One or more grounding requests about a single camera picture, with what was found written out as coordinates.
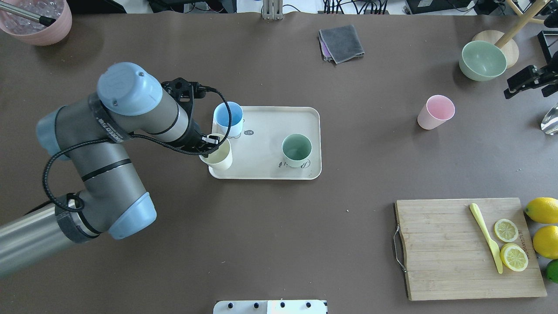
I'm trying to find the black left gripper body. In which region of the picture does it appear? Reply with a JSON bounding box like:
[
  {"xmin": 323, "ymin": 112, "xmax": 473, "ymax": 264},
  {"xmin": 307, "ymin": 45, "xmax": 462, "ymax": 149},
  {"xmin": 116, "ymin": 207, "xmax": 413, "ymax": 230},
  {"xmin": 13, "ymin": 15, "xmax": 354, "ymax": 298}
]
[{"xmin": 173, "ymin": 119, "xmax": 221, "ymax": 156}]

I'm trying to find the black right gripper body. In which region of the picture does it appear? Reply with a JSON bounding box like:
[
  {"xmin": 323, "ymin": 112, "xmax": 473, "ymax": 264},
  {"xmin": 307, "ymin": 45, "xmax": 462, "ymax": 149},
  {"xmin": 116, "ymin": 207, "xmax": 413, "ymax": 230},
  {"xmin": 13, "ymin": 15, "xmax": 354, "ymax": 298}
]
[{"xmin": 538, "ymin": 52, "xmax": 558, "ymax": 97}]

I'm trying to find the cream cup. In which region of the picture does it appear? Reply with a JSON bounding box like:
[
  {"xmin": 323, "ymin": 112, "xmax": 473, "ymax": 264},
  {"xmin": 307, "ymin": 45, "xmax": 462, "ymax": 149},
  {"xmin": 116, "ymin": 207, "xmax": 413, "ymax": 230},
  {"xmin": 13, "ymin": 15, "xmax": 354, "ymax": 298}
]
[{"xmin": 199, "ymin": 133, "xmax": 233, "ymax": 171}]

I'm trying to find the blue cup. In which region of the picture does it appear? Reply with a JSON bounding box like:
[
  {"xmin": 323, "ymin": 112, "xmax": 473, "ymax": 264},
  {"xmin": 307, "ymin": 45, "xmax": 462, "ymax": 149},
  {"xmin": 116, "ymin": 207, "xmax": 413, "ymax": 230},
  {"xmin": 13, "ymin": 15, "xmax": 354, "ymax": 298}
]
[{"xmin": 213, "ymin": 101, "xmax": 244, "ymax": 137}]

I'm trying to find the pink cup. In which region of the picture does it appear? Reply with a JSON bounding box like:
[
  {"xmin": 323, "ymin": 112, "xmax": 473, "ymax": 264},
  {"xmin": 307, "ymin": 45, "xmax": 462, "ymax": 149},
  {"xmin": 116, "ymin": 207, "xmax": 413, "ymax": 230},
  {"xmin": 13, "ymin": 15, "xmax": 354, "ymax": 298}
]
[{"xmin": 417, "ymin": 95, "xmax": 455, "ymax": 130}]

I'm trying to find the green cup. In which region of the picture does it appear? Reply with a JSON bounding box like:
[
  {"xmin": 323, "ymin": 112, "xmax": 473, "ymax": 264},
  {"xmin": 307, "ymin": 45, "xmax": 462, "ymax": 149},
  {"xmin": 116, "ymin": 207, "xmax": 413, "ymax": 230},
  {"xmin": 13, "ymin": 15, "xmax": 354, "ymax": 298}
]
[{"xmin": 281, "ymin": 133, "xmax": 313, "ymax": 168}]

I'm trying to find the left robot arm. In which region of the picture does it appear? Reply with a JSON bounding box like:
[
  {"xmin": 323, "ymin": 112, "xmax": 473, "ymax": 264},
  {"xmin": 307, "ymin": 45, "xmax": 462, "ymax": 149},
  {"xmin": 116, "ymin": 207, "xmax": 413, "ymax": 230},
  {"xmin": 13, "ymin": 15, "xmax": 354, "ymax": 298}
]
[{"xmin": 0, "ymin": 62, "xmax": 223, "ymax": 277}]

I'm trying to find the beige rabbit tray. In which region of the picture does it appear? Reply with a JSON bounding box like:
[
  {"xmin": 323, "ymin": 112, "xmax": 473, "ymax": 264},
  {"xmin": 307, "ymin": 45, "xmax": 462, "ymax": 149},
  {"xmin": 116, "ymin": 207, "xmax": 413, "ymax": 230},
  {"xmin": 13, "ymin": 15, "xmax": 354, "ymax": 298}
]
[{"xmin": 208, "ymin": 106, "xmax": 322, "ymax": 180}]

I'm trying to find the wooden stand with base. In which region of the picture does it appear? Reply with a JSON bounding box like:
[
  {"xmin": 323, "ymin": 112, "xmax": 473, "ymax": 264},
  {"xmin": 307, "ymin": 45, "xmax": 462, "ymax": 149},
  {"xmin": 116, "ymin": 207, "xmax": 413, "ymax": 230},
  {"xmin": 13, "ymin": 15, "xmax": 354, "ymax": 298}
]
[{"xmin": 472, "ymin": 0, "xmax": 550, "ymax": 69}]

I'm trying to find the metal scoop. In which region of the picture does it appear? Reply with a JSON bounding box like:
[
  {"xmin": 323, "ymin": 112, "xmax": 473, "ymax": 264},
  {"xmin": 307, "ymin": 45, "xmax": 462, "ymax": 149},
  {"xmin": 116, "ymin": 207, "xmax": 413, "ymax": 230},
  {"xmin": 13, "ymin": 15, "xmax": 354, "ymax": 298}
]
[{"xmin": 540, "ymin": 104, "xmax": 558, "ymax": 135}]

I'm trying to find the green bowl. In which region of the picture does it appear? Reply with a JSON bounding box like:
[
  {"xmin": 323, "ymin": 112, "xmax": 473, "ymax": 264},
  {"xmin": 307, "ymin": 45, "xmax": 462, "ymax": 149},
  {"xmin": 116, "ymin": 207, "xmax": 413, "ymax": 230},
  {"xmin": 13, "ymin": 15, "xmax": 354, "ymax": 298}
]
[{"xmin": 459, "ymin": 41, "xmax": 507, "ymax": 82}]

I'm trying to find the whole lemon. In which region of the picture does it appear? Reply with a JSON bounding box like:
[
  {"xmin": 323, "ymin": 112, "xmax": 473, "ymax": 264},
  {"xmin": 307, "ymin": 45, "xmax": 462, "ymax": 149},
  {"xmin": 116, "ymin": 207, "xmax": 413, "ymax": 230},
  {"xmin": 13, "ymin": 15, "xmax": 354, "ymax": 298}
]
[
  {"xmin": 524, "ymin": 197, "xmax": 558, "ymax": 224},
  {"xmin": 533, "ymin": 226, "xmax": 558, "ymax": 260}
]

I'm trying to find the yellow plastic knife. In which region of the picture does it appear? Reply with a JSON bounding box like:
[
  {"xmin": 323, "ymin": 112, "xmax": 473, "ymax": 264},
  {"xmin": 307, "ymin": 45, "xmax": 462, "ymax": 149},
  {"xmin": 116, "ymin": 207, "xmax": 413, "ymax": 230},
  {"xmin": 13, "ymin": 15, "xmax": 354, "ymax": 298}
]
[{"xmin": 469, "ymin": 203, "xmax": 504, "ymax": 274}]

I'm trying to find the lemon slice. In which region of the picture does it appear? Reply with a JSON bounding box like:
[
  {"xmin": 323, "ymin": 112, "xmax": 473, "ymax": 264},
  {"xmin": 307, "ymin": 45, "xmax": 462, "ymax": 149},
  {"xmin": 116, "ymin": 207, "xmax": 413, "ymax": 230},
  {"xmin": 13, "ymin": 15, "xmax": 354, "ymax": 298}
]
[
  {"xmin": 493, "ymin": 218, "xmax": 519, "ymax": 243},
  {"xmin": 500, "ymin": 243, "xmax": 529, "ymax": 272}
]

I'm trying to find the purple cloth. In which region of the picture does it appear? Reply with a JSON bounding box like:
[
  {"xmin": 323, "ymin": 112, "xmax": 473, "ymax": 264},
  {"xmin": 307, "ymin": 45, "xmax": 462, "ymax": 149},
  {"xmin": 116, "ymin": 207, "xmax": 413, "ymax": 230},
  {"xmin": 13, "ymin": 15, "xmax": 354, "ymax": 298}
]
[{"xmin": 318, "ymin": 37, "xmax": 333, "ymax": 62}]

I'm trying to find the grey folded cloth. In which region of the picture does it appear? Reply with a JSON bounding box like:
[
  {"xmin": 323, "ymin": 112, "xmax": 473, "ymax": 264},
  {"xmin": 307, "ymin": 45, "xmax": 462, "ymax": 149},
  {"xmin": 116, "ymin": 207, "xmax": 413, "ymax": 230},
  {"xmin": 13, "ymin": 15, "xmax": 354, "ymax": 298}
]
[{"xmin": 318, "ymin": 24, "xmax": 365, "ymax": 65}]

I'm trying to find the wooden cutting board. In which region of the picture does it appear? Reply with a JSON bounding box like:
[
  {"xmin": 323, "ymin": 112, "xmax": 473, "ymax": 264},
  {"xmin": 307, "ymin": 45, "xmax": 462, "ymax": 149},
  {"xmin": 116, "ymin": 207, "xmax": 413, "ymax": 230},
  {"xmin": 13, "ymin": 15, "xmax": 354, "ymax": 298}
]
[{"xmin": 395, "ymin": 198, "xmax": 547, "ymax": 301}]

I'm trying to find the green lime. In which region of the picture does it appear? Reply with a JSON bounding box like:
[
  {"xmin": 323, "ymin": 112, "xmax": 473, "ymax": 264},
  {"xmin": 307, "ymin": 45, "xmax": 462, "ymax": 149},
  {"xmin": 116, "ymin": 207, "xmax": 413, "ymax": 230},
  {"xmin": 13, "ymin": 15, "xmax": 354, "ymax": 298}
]
[{"xmin": 545, "ymin": 259, "xmax": 558, "ymax": 284}]

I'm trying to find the metal muddler stick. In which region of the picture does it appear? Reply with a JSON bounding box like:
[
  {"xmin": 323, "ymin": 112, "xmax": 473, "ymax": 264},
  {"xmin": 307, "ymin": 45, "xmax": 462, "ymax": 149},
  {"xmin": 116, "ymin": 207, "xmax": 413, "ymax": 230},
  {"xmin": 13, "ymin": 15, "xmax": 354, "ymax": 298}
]
[{"xmin": 0, "ymin": 1, "xmax": 57, "ymax": 27}]

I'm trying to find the pink bowl with ice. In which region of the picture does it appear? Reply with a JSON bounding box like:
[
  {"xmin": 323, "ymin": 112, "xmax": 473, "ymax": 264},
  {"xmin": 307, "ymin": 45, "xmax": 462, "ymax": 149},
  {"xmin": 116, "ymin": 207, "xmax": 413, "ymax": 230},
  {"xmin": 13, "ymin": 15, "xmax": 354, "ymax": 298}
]
[{"xmin": 1, "ymin": 0, "xmax": 72, "ymax": 46}]

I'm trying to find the aluminium frame post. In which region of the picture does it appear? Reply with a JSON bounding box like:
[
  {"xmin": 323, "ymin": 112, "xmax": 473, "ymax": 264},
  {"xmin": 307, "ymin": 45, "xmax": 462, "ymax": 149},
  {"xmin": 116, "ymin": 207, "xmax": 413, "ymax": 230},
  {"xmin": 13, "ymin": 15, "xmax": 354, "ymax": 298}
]
[{"xmin": 262, "ymin": 0, "xmax": 283, "ymax": 20}]

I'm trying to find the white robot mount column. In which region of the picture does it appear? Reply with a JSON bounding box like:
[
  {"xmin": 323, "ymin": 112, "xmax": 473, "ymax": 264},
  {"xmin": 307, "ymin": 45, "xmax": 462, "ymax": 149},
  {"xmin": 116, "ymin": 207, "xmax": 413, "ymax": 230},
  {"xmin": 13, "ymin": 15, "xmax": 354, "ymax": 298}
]
[{"xmin": 213, "ymin": 299, "xmax": 328, "ymax": 314}]

